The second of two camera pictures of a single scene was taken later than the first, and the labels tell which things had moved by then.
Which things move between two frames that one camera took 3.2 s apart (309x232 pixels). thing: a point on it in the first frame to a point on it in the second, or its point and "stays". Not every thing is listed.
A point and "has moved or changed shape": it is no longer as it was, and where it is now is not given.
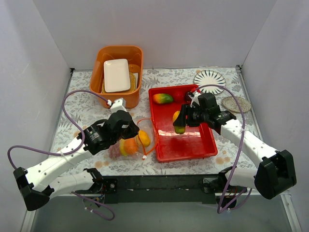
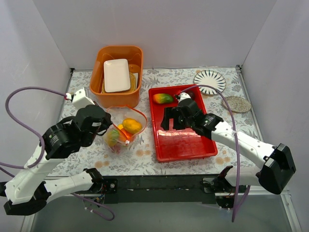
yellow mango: (122, 147) has moved or changed shape
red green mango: (162, 98) stays
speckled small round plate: (230, 104) stays
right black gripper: (187, 118) to (175, 113)
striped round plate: (209, 77) stays
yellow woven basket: (133, 85) stays
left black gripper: (132, 129) to (103, 121)
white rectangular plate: (117, 75) stays
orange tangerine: (131, 146) has moved or changed shape
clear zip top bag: (147, 125) has moved or changed shape
